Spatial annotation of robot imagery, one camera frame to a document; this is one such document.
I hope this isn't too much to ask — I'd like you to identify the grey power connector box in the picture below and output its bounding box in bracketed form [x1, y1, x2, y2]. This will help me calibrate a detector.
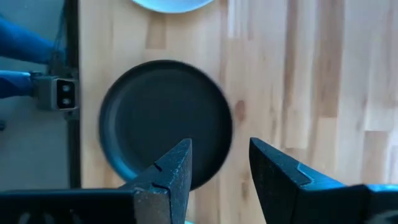
[32, 75, 79, 112]

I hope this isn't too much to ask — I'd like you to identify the light blue plate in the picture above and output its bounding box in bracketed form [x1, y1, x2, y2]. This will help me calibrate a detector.
[131, 0, 215, 14]

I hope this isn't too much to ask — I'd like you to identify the black plate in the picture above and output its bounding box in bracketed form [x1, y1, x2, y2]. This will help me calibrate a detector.
[98, 59, 233, 191]

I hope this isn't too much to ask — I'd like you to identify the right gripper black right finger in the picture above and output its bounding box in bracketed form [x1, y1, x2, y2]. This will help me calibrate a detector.
[249, 137, 368, 224]

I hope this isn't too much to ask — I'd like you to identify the blue cable sleeve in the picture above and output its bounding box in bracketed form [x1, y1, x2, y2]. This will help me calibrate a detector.
[0, 70, 34, 99]
[0, 15, 66, 67]

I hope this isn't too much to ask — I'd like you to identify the black rig frame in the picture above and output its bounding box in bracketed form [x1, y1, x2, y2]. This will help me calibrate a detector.
[65, 0, 82, 189]

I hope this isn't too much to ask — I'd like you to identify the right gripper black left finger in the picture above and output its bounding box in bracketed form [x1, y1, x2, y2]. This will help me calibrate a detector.
[119, 138, 193, 224]

